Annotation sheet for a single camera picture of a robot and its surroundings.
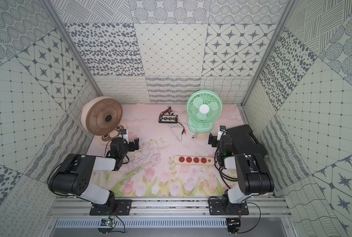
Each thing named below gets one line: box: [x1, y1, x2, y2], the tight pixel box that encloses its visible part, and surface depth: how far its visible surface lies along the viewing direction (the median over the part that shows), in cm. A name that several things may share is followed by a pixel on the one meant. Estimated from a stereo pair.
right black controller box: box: [225, 217, 241, 234], surface depth 73 cm
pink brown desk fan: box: [81, 96, 129, 146], surface depth 81 cm
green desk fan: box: [186, 89, 223, 134], surface depth 90 cm
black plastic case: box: [226, 124, 268, 157], surface depth 95 cm
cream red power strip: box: [173, 155, 215, 166], surface depth 90 cm
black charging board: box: [158, 114, 178, 124], surface depth 113 cm
